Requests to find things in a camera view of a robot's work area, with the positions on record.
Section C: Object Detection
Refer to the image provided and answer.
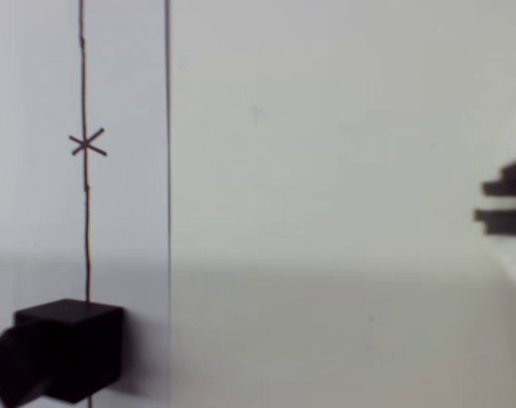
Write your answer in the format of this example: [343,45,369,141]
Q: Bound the white gripper finger with black tip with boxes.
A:
[473,207,516,293]
[480,122,516,197]

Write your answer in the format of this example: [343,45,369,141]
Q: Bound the black cube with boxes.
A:
[0,298,125,408]

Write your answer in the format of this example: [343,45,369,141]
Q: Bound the white paper sheet with markings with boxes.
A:
[0,0,173,408]

